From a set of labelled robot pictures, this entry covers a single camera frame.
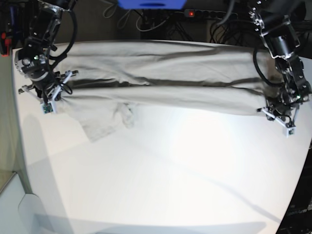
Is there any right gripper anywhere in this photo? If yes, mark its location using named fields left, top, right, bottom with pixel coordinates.
left=18, top=70, right=78, bottom=114

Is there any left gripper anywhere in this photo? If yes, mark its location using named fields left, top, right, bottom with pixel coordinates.
left=256, top=97, right=300, bottom=130

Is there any beige t-shirt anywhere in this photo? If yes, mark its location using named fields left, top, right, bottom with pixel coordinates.
left=56, top=40, right=278, bottom=141

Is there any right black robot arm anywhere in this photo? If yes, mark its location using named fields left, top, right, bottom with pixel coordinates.
left=14, top=0, right=78, bottom=114

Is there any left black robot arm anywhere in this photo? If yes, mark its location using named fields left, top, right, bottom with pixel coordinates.
left=247, top=0, right=312, bottom=137

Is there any red and blue clamp tool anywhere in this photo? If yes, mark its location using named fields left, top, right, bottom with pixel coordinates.
left=0, top=2, right=16, bottom=57

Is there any blue plastic bin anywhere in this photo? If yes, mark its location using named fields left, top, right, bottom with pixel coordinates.
left=118, top=0, right=186, bottom=10

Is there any black power strip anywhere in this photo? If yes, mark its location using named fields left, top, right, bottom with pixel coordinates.
left=184, top=9, right=226, bottom=20

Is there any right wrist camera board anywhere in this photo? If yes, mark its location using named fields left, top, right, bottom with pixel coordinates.
left=40, top=102, right=54, bottom=114

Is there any white cable on floor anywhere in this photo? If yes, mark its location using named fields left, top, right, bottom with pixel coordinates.
left=136, top=14, right=169, bottom=32

